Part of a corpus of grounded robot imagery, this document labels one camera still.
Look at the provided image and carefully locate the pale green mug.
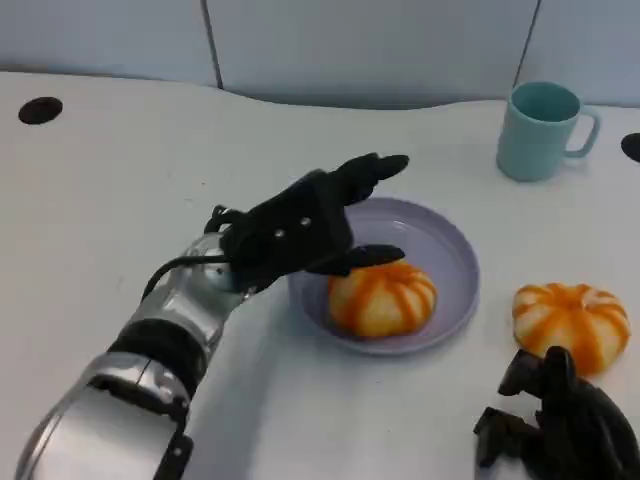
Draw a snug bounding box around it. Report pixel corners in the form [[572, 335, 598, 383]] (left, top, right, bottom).
[[495, 81, 602, 183]]

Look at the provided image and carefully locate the lilac plate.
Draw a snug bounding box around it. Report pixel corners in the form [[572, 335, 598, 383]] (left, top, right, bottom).
[[287, 197, 482, 357]]

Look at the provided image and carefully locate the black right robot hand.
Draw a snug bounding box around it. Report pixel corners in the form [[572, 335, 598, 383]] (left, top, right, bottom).
[[473, 346, 640, 480]]

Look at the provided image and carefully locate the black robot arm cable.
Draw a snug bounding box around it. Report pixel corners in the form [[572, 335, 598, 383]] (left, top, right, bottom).
[[141, 253, 235, 302]]

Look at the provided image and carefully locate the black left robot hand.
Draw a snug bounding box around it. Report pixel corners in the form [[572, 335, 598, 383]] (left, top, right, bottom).
[[202, 153, 410, 296]]

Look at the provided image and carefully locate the orange white toy bread roll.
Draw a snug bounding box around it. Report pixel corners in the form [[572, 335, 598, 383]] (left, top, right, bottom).
[[327, 261, 439, 340], [512, 282, 631, 376]]

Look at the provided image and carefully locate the grey partition panel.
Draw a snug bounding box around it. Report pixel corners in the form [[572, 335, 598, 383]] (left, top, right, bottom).
[[513, 0, 640, 109], [202, 0, 544, 112], [0, 0, 224, 91]]

